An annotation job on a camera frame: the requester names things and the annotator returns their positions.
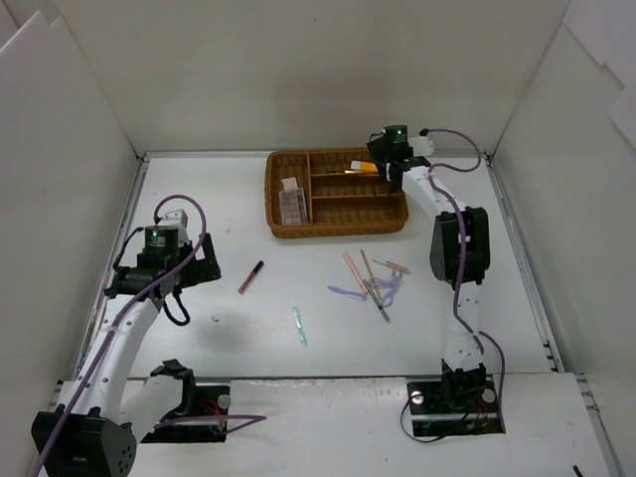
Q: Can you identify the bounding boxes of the orange sunscreen tube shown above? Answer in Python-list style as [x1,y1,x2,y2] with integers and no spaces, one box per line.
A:
[350,160,379,174]

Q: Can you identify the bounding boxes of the red lip gloss tube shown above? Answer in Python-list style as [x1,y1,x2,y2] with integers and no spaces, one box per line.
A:
[238,260,264,294]

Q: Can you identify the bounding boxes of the pink rectangular compact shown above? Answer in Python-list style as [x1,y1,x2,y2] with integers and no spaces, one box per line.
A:
[281,177,299,192]

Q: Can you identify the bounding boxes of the clear mauve eyeshadow palette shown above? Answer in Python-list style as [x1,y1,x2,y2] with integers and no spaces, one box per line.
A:
[278,188,309,227]

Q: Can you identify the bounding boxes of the pink makeup pen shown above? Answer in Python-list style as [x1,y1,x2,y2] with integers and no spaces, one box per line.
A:
[343,252,369,293]

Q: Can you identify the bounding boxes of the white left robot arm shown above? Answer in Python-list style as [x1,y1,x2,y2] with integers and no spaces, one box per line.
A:
[31,210,221,476]

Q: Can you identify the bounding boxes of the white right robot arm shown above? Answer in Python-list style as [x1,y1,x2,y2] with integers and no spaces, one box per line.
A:
[367,124,491,413]

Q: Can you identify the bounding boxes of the gold makeup pencil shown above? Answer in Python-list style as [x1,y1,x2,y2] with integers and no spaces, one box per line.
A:
[360,249,382,301]

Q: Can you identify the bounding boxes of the pink white makeup pencil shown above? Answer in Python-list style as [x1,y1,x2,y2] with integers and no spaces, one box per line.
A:
[372,256,410,274]

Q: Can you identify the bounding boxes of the grey makeup pencil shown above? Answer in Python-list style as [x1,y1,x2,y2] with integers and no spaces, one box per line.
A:
[363,280,391,323]

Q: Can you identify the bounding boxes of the brown wicker divided tray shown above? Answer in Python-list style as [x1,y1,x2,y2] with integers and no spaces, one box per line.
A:
[264,147,409,239]

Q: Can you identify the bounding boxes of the mint green eyebrow razor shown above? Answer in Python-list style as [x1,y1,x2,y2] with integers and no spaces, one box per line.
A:
[292,306,308,347]

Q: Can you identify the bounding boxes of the purple small scissors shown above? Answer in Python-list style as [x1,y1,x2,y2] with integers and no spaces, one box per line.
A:
[370,271,403,307]

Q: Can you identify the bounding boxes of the purple eyebrow razor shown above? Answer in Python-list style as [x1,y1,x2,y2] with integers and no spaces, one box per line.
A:
[327,285,367,301]

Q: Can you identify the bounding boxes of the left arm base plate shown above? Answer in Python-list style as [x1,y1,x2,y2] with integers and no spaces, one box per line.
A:
[142,384,231,444]

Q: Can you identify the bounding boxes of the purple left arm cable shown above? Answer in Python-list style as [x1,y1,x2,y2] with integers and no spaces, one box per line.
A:
[27,194,267,477]

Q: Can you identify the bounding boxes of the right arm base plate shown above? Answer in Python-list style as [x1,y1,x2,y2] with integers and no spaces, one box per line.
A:
[401,375,506,443]

